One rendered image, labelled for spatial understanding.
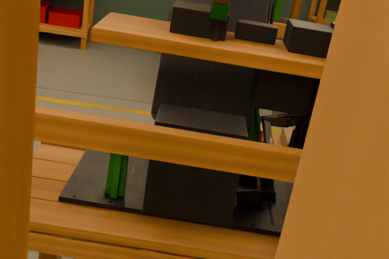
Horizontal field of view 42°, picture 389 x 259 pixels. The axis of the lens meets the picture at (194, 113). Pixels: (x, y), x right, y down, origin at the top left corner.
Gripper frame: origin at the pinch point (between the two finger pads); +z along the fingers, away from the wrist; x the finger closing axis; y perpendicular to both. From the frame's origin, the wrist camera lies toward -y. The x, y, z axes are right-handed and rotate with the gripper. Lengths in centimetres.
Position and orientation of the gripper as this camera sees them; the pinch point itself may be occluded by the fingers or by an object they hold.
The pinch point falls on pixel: (267, 122)
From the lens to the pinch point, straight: 184.2
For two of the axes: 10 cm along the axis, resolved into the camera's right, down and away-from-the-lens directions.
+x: -1.2, -4.3, -9.0
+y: -0.5, -9.0, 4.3
